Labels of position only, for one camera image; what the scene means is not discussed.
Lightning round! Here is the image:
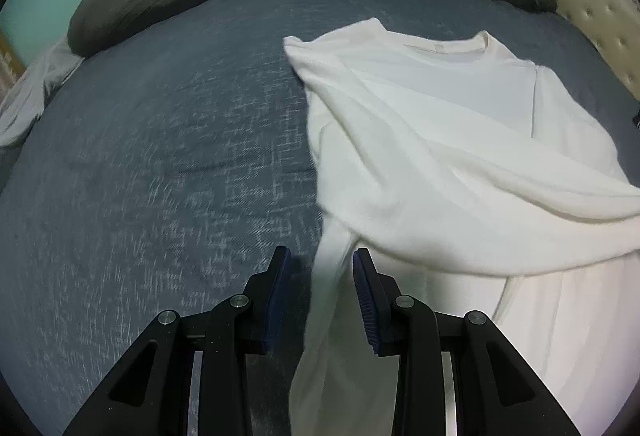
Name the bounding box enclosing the white long-sleeve shirt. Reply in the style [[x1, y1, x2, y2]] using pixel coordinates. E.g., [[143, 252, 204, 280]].
[[282, 17, 640, 436]]

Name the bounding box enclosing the light grey blanket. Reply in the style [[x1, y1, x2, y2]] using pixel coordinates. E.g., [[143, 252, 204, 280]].
[[0, 38, 83, 149]]

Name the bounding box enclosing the bed with blue patterned sheet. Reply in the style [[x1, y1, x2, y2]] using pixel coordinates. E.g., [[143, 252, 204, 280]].
[[0, 0, 640, 436]]

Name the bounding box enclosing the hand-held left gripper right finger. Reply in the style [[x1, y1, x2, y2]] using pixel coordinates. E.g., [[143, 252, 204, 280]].
[[352, 248, 581, 436]]

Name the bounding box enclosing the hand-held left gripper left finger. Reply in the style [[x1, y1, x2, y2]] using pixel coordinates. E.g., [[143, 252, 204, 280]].
[[62, 246, 292, 436]]

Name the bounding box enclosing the wooden frame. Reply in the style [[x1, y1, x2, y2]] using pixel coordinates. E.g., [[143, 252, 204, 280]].
[[0, 30, 26, 91]]

